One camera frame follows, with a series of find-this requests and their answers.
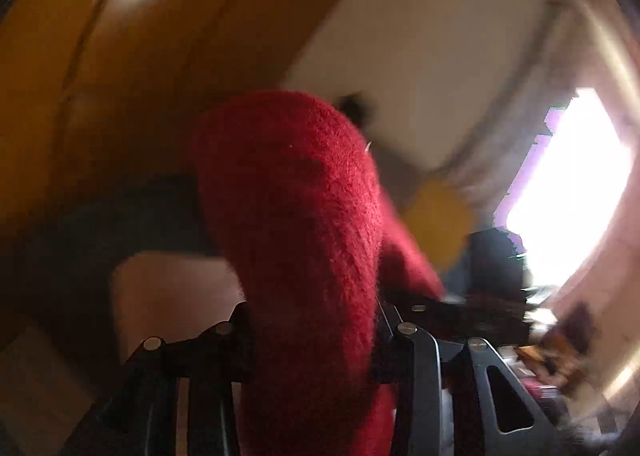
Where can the navy blue cushion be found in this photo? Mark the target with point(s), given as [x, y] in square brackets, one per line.
[492, 256]

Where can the red fuzzy sweater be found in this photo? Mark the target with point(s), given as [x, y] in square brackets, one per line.
[300, 236]

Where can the bright window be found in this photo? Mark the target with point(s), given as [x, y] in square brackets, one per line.
[570, 186]

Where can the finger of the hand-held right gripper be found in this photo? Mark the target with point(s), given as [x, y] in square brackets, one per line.
[440, 318]

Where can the cluttered wooden table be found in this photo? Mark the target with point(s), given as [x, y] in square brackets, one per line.
[550, 351]

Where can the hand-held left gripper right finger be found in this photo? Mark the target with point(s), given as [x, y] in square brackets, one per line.
[405, 361]

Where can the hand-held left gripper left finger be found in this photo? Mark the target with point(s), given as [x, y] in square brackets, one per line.
[235, 346]

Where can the yellow cushion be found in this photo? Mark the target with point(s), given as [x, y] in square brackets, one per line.
[440, 221]

